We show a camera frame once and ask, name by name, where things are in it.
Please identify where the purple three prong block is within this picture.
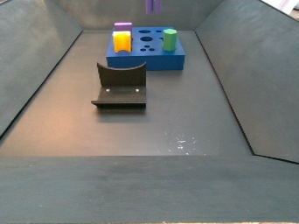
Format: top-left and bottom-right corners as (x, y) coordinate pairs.
(145, 0), (162, 14)

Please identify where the blue shape sorting board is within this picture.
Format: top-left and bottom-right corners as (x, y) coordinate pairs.
(106, 27), (184, 71)

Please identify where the black curved holder stand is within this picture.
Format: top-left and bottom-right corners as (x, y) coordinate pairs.
(90, 64), (146, 107)

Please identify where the yellow arch block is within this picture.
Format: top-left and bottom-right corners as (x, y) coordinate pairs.
(112, 31), (132, 53)

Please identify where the green hexagonal prism block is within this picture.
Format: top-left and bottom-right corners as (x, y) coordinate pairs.
(162, 29), (177, 52)

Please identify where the purple rectangular block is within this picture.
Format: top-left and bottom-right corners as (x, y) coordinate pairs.
(114, 22), (133, 32)

